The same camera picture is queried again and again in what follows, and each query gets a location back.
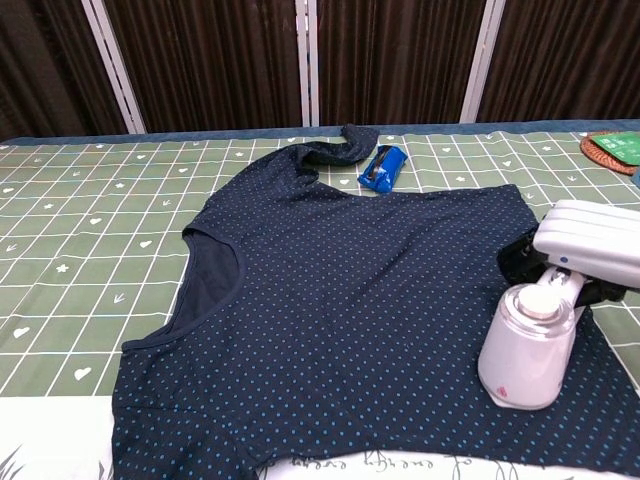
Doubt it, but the green grid deer tablecloth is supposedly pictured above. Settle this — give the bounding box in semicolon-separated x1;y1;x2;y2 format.
0;128;640;480

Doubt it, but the green packet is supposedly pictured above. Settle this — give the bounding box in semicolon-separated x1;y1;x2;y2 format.
593;132;640;166

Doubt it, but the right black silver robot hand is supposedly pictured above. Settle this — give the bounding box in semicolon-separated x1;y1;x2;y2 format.
497;199;640;306

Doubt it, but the white partition post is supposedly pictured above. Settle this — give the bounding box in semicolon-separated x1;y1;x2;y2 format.
294;0;321;127
79;0;148;135
458;0;506;125

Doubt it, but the dark blue dotted shirt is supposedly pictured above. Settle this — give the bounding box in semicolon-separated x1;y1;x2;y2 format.
110;123;640;480

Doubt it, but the blue snack wrapper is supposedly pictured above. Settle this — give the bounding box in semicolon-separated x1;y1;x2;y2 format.
357;143;409;194

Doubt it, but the dark brown curtain panel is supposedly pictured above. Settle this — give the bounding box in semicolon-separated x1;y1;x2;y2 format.
102;0;304;135
0;0;126;141
477;0;640;124
317;0;486;126

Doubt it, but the white handheld steamer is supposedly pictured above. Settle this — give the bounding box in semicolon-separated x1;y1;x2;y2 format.
477;264;589;411

